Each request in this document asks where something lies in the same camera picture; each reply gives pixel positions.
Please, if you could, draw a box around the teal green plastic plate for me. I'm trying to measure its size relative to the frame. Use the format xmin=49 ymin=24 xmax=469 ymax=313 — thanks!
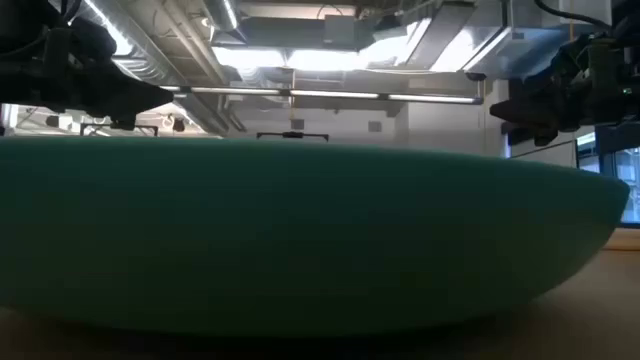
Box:
xmin=0 ymin=135 xmax=631 ymax=337

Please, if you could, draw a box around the black cable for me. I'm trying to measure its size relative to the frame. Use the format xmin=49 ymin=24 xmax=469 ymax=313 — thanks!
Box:
xmin=532 ymin=0 xmax=614 ymax=31

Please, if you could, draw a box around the silver ventilation duct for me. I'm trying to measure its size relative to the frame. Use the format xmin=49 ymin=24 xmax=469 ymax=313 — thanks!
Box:
xmin=74 ymin=0 xmax=231 ymax=136

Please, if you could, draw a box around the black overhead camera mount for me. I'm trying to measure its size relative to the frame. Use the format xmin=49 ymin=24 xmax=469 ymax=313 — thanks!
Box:
xmin=255 ymin=130 xmax=330 ymax=143

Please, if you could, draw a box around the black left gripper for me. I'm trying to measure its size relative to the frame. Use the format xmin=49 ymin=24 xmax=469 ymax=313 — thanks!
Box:
xmin=0 ymin=0 xmax=175 ymax=132

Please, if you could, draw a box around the glass window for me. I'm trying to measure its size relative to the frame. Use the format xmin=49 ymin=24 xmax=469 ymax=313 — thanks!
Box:
xmin=575 ymin=130 xmax=640 ymax=225

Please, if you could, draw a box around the long linear ceiling light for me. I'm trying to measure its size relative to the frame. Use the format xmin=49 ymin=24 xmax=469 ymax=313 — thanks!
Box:
xmin=159 ymin=85 xmax=484 ymax=106

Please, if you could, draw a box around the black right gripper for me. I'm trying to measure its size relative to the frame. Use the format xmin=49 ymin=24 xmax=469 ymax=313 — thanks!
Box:
xmin=488 ymin=27 xmax=640 ymax=148

